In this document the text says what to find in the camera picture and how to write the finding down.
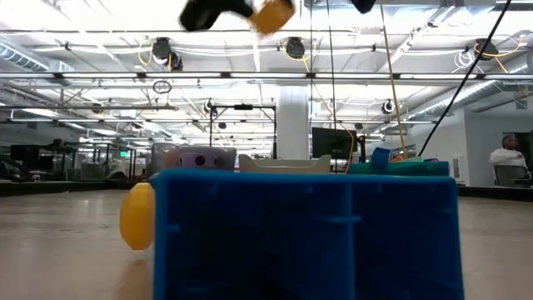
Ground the long yellow toy brick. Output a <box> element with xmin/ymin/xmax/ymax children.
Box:
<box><xmin>248</xmin><ymin>0</ymin><xmax>296</xmax><ymax>35</ymax></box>

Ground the purple foam die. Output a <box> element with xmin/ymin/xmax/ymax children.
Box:
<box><xmin>177</xmin><ymin>146</ymin><xmax>235</xmax><ymax>171</ymax></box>

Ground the smoky grey translucent bin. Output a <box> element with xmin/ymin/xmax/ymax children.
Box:
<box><xmin>146</xmin><ymin>142</ymin><xmax>238</xmax><ymax>178</ymax></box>

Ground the long ceiling light strip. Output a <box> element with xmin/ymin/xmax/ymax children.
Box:
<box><xmin>0</xmin><ymin>70</ymin><xmax>533</xmax><ymax>81</ymax></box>

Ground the white square column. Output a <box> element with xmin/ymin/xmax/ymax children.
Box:
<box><xmin>276</xmin><ymin>89</ymin><xmax>311</xmax><ymax>162</ymax></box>

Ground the black computer monitor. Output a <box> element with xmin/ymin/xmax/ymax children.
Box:
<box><xmin>311</xmin><ymin>126</ymin><xmax>359</xmax><ymax>161</ymax></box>

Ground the translucent white plastic bin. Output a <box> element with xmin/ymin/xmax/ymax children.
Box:
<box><xmin>237</xmin><ymin>153</ymin><xmax>333</xmax><ymax>175</ymax></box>

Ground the teal plastic bin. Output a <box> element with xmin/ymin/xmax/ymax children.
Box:
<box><xmin>347</xmin><ymin>160</ymin><xmax>451</xmax><ymax>177</ymax></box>

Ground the person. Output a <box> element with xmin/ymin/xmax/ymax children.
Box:
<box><xmin>488</xmin><ymin>133</ymin><xmax>528</xmax><ymax>168</ymax></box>

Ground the yellow large-stud toy brick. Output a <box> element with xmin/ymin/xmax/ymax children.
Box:
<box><xmin>119</xmin><ymin>182</ymin><xmax>157</xmax><ymax>252</ymax></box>

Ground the grey office chair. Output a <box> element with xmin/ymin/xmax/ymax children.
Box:
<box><xmin>493</xmin><ymin>164</ymin><xmax>532</xmax><ymax>188</ymax></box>

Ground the black equipment box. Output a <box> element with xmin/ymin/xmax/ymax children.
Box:
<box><xmin>8</xmin><ymin>143</ymin><xmax>43</xmax><ymax>173</ymax></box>

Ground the large blue arch brick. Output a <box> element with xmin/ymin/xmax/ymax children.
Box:
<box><xmin>152</xmin><ymin>168</ymin><xmax>466</xmax><ymax>300</ymax></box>

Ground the black hanging cable loop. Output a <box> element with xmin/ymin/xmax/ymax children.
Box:
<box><xmin>152</xmin><ymin>79</ymin><xmax>173</xmax><ymax>95</ymax></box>

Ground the yellow power cable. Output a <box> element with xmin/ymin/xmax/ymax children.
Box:
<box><xmin>378</xmin><ymin>3</ymin><xmax>410</xmax><ymax>163</ymax></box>

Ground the black metal stand frame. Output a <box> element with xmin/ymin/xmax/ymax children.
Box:
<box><xmin>207</xmin><ymin>102</ymin><xmax>279</xmax><ymax>162</ymax></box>

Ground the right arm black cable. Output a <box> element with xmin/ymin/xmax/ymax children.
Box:
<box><xmin>417</xmin><ymin>0</ymin><xmax>513</xmax><ymax>158</ymax></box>

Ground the silver ventilation duct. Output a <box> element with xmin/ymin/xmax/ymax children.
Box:
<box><xmin>406</xmin><ymin>52</ymin><xmax>533</xmax><ymax>123</ymax></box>

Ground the grey ceiling duct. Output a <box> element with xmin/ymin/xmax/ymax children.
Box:
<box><xmin>0</xmin><ymin>44</ymin><xmax>76</xmax><ymax>77</ymax></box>

